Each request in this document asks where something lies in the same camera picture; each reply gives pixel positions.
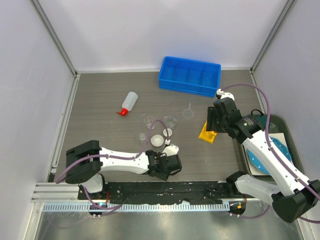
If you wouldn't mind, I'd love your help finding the clear plastic funnel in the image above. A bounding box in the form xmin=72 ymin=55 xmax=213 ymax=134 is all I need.
xmin=182 ymin=103 xmax=195 ymax=119

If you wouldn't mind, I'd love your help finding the round glass flask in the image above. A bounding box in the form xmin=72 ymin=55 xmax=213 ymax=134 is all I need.
xmin=163 ymin=115 xmax=178 ymax=130

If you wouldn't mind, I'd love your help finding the white slotted cable duct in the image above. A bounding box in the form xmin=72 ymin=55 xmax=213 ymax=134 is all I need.
xmin=42 ymin=201 xmax=230 ymax=213

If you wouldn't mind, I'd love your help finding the teal object with black cord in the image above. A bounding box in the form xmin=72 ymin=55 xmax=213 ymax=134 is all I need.
xmin=250 ymin=109 xmax=271 ymax=129

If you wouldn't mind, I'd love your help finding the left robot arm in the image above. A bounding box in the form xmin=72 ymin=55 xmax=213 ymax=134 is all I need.
xmin=62 ymin=140 xmax=182 ymax=200

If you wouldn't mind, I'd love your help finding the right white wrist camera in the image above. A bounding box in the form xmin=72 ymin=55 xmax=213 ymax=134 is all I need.
xmin=215 ymin=88 xmax=235 ymax=101

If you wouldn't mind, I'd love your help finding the dark green tray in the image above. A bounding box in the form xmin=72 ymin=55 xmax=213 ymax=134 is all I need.
xmin=236 ymin=113 xmax=305 ymax=181

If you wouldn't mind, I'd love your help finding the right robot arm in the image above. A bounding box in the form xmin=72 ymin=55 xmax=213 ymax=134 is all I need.
xmin=206 ymin=97 xmax=320 ymax=223

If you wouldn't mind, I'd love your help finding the blue plastic divided bin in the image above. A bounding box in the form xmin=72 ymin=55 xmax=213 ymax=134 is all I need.
xmin=158 ymin=56 xmax=222 ymax=98

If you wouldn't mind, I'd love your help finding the white evaporating dish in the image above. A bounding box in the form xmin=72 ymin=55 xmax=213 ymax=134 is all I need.
xmin=150 ymin=134 xmax=164 ymax=148

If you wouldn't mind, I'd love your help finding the glass beaker with spout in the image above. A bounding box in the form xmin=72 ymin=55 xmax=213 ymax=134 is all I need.
xmin=144 ymin=115 xmax=155 ymax=131

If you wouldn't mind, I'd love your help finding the small white crucible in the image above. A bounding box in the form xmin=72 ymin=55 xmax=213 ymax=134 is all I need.
xmin=162 ymin=128 xmax=173 ymax=138

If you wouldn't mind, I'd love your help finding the white squeeze bottle red cap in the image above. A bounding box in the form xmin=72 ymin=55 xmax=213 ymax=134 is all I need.
xmin=117 ymin=91 xmax=138 ymax=116

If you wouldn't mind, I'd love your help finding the small glass bottle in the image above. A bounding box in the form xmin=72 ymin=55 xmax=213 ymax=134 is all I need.
xmin=138 ymin=133 xmax=147 ymax=144

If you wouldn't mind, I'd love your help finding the white square board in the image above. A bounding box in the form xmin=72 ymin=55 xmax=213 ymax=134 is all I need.
xmin=243 ymin=133 xmax=293 ymax=177

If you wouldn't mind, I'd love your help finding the yellow test tube rack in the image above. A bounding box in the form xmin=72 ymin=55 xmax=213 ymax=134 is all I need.
xmin=198 ymin=121 xmax=217 ymax=144

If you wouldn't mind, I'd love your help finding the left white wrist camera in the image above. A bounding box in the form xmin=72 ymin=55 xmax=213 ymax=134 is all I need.
xmin=161 ymin=139 xmax=179 ymax=157

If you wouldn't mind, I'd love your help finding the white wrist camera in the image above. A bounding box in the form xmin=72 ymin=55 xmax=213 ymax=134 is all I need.
xmin=215 ymin=88 xmax=235 ymax=101
xmin=161 ymin=139 xmax=179 ymax=157

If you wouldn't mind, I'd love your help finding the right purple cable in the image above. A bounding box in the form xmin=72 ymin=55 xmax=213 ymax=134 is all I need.
xmin=221 ymin=83 xmax=320 ymax=225

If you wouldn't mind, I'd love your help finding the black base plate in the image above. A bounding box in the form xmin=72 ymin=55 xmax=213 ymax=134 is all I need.
xmin=77 ymin=180 xmax=257 ymax=205

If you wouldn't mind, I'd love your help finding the blue round plate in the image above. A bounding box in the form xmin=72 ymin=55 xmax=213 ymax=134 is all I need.
xmin=246 ymin=136 xmax=293 ymax=176

